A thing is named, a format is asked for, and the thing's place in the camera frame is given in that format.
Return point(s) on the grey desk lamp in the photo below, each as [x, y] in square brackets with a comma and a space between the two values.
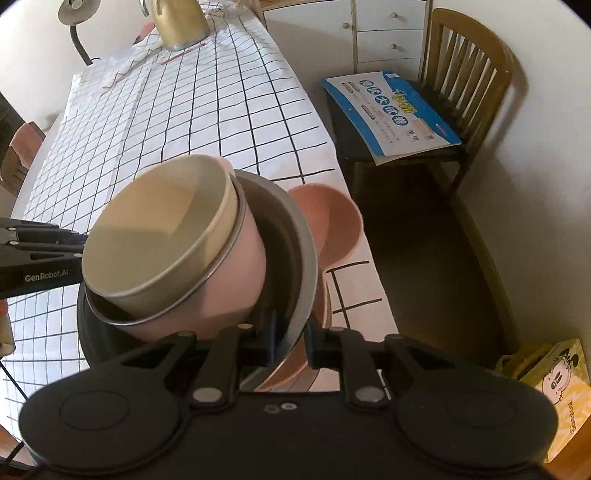
[76, 14]

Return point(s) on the white wooden cabinet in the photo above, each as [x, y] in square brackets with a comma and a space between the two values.
[378, 32]

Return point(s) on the stainless steel bowl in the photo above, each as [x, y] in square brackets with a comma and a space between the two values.
[291, 258]

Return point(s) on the yellow cartoon box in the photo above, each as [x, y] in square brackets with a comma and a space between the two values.
[558, 397]

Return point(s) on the white checkered tablecloth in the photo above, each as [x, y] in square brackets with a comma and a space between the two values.
[184, 120]

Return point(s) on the pink pot with steel liner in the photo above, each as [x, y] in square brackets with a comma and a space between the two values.
[240, 277]

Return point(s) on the pink bear-shaped plate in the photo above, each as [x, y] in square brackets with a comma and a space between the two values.
[332, 221]

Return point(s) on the brown wooden slatted chair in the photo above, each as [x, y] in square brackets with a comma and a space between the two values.
[480, 60]

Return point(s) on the gold thermos jug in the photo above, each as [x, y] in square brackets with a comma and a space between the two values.
[178, 23]

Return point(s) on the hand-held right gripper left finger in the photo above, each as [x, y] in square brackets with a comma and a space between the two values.
[258, 344]

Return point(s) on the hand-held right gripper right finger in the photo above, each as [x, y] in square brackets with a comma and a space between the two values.
[318, 348]

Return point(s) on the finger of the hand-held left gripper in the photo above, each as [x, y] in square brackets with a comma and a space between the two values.
[51, 251]
[46, 230]

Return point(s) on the blue printed booklet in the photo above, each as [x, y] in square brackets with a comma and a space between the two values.
[388, 115]

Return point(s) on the dark wooden chair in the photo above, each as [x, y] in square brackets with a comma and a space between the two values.
[11, 175]

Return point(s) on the pink object behind tablecloth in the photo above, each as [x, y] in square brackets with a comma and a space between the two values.
[145, 32]

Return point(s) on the cream bowl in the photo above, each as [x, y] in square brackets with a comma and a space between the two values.
[152, 230]

